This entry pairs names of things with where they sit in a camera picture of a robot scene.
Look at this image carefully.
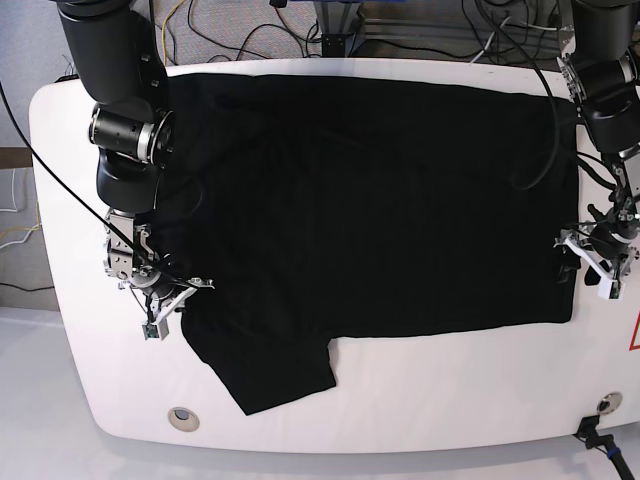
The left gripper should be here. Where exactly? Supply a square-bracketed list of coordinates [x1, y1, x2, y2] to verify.
[554, 219, 639, 288]

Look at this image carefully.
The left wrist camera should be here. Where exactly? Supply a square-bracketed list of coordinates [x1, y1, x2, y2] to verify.
[598, 277, 625, 301]

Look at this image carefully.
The black central column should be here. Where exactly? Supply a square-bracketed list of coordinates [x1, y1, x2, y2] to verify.
[314, 1, 362, 58]

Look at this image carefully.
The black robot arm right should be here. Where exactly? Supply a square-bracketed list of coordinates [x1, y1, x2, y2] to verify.
[56, 0, 213, 339]

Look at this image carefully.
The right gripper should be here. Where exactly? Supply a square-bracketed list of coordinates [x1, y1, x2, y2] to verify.
[118, 272, 215, 328]

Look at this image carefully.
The red warning sticker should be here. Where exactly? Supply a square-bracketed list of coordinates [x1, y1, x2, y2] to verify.
[629, 315, 640, 351]

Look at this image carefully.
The black clamp with cable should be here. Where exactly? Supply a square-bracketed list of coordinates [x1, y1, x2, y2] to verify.
[574, 415, 635, 480]

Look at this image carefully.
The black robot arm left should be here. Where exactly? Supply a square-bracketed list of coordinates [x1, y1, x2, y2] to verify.
[556, 1, 639, 300]

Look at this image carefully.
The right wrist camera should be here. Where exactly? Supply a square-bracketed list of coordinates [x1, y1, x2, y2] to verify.
[142, 319, 169, 340]

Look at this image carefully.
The table grommet hole right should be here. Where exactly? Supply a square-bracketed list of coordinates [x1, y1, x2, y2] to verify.
[597, 392, 623, 415]

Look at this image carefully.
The table grommet hole left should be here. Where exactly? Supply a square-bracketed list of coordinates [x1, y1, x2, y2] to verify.
[167, 407, 200, 433]

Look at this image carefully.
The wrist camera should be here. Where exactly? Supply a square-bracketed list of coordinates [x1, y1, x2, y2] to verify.
[598, 277, 625, 301]
[142, 319, 169, 340]

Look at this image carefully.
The black T-shirt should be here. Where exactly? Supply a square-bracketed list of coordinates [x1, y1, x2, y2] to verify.
[151, 74, 578, 415]

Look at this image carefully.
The yellow cable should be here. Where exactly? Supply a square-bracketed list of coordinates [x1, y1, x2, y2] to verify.
[160, 0, 187, 68]

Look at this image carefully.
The table grommet hole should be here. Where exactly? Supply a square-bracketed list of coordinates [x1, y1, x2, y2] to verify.
[597, 392, 623, 415]
[167, 407, 200, 433]

